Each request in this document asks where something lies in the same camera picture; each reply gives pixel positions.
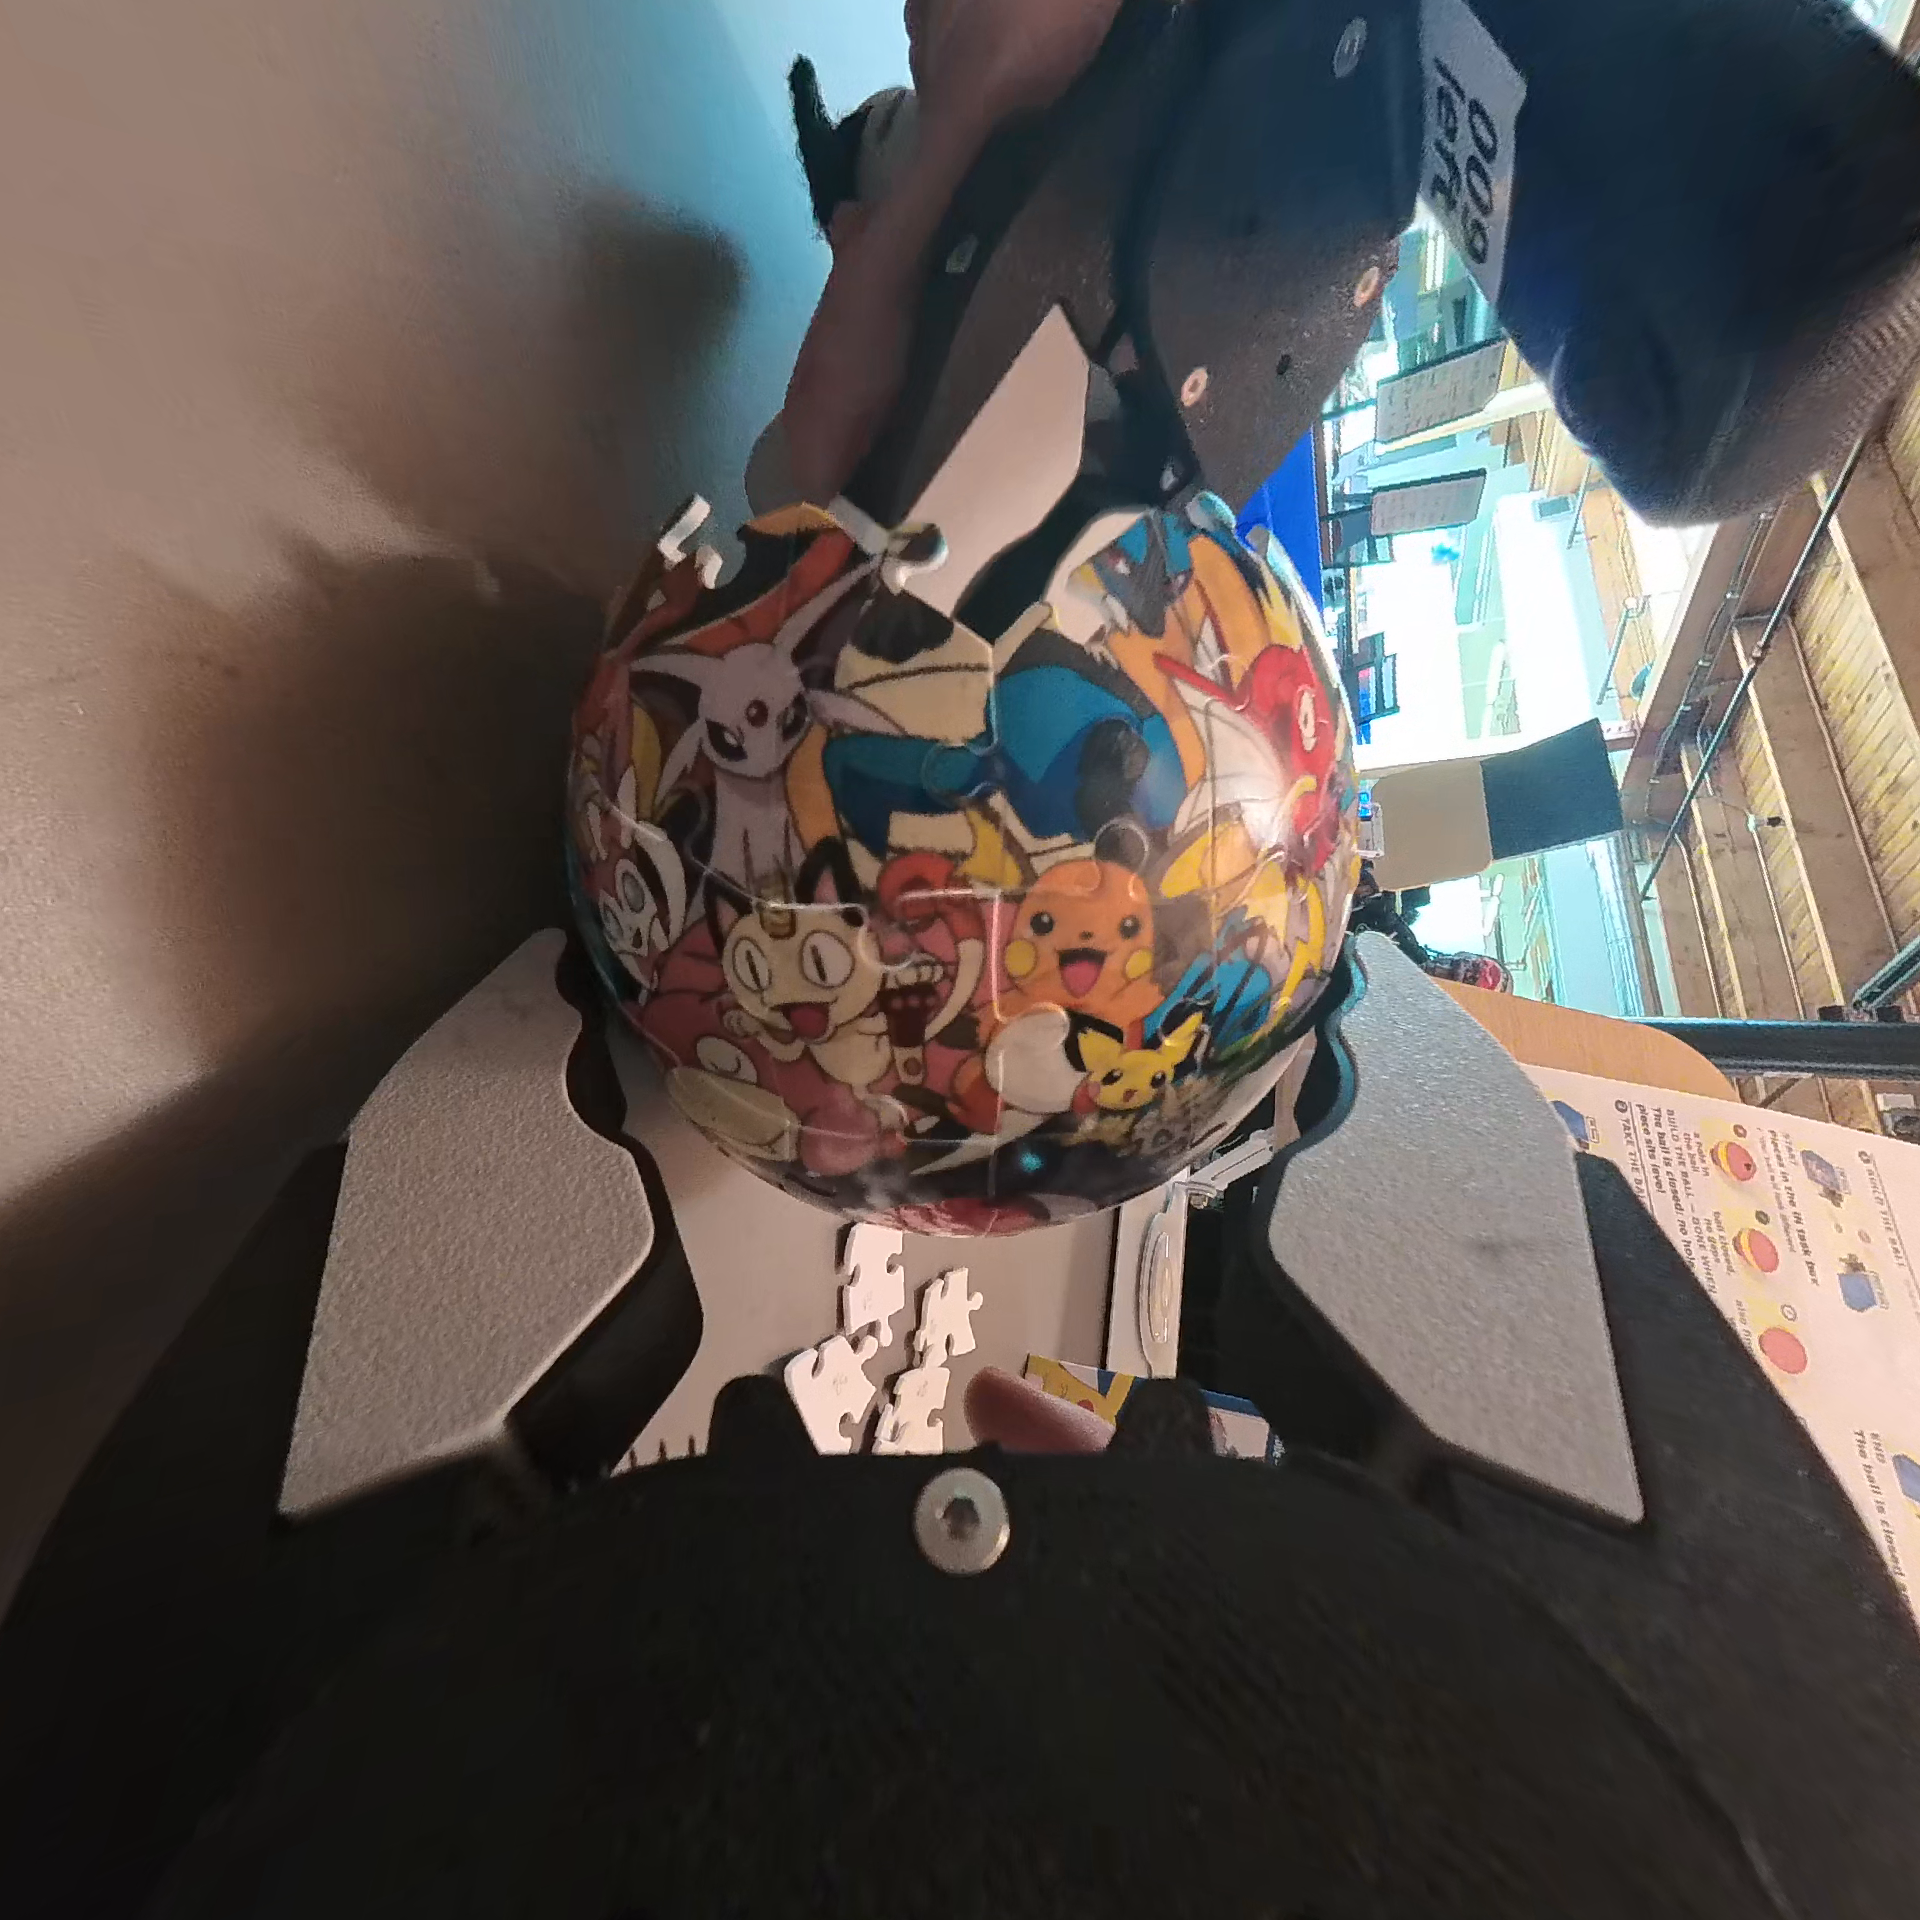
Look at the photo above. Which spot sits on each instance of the person's left hand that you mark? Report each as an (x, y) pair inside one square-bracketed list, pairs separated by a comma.
[(973, 89)]

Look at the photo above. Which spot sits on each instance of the blue puzzle box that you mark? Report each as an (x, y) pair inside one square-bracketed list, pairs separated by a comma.
[(1239, 1431)]

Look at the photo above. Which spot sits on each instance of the printed instruction sheet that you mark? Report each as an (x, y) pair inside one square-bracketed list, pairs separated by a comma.
[(1800, 1276)]

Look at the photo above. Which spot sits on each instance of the black metal pole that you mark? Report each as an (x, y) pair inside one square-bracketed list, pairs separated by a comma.
[(1800, 1044)]

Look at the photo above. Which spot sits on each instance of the colourful cartoon puzzle ball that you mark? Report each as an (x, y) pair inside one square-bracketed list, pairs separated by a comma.
[(930, 841)]

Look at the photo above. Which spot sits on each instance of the blue plastic bin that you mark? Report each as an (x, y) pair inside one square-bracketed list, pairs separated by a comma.
[(1292, 512)]

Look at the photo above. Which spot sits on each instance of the wooden document board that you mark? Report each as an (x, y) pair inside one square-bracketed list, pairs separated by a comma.
[(1576, 1044)]

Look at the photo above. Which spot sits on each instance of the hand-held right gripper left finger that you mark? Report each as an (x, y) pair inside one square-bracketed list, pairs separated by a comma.
[(465, 1291)]

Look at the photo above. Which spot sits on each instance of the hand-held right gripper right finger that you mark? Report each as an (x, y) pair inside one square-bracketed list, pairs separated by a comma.
[(1441, 1291)]

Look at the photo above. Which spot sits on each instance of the person's right hand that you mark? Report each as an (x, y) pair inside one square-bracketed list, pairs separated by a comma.
[(1026, 1417)]

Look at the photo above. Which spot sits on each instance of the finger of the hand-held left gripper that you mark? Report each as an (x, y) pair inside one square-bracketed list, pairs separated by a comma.
[(1154, 465), (1012, 435)]

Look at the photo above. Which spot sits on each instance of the loose white puzzle pieces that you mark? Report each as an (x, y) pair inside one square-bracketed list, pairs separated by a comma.
[(841, 1390)]

